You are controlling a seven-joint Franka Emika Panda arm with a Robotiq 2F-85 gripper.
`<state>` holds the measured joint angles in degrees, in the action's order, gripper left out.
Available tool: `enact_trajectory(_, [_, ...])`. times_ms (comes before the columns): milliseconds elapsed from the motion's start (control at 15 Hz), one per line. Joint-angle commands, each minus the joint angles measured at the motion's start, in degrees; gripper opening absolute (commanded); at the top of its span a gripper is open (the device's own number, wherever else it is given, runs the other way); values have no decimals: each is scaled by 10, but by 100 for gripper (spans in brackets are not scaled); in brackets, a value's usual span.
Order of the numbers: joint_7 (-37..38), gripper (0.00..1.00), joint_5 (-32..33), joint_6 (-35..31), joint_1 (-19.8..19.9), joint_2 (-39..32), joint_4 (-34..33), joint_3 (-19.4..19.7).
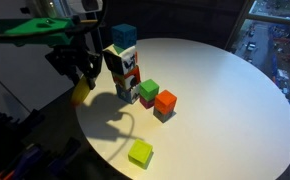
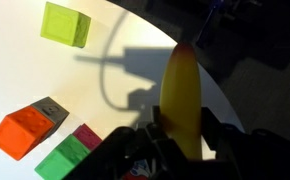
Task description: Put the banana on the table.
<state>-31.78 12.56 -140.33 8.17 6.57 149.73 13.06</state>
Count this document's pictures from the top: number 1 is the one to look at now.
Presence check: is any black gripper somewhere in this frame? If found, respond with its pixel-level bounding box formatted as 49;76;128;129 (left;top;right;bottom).
44;43;103;90

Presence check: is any yellow banana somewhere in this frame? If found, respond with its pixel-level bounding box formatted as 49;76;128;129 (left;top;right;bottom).
69;75;92;107

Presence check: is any white black picture cube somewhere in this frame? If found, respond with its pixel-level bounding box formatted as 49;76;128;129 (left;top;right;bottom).
102;44;139;76

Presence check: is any blue picture cube number four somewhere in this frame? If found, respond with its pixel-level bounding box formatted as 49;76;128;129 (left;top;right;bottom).
115;83;141;105

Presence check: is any red white picture cube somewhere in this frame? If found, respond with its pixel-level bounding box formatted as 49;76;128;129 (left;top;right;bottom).
111;65;142;92

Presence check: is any teal foam cube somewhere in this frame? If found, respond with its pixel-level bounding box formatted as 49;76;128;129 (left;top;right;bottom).
111;23;138;50

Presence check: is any green cube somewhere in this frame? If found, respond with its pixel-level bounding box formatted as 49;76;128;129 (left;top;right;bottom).
138;78;160;103

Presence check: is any magenta cube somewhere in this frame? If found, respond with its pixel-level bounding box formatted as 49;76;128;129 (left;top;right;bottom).
139;96;156;110

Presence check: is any orange cube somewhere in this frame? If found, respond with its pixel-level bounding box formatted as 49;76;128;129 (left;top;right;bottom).
154;89;178;116

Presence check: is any gray cube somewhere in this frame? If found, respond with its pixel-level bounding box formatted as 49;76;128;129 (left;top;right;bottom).
152;107;175;124

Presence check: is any lime yellow cube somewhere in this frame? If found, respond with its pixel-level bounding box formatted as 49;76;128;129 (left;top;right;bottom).
127;138;154;170

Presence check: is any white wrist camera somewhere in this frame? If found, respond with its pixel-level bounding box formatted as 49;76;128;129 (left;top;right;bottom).
67;0;104;14

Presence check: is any orange red handle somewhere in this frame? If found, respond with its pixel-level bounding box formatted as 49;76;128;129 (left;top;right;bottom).
0;170;15;180

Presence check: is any window frame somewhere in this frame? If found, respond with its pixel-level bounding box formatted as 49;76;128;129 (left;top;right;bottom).
224;0;290;52

